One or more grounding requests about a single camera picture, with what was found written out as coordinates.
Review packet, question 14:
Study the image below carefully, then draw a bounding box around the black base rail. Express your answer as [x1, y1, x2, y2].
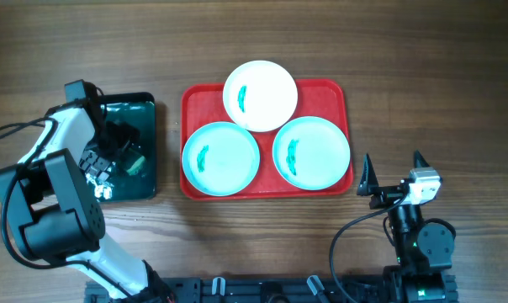
[84, 275, 459, 303]

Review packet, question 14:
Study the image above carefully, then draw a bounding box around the green yellow sponge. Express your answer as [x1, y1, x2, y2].
[124, 156, 146, 176]

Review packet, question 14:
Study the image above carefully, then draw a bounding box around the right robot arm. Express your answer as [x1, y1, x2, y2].
[357, 151, 458, 302]

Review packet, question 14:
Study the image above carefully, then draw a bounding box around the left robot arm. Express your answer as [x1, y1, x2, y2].
[0, 99, 175, 302]

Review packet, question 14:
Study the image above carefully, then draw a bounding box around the white plate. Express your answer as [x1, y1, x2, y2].
[222, 60, 299, 132]
[182, 121, 261, 197]
[272, 116, 351, 191]

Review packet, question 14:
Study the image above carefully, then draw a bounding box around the black water tray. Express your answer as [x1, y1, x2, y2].
[83, 92, 156, 203]

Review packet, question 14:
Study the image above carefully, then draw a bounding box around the white plate top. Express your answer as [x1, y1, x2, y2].
[222, 60, 299, 132]

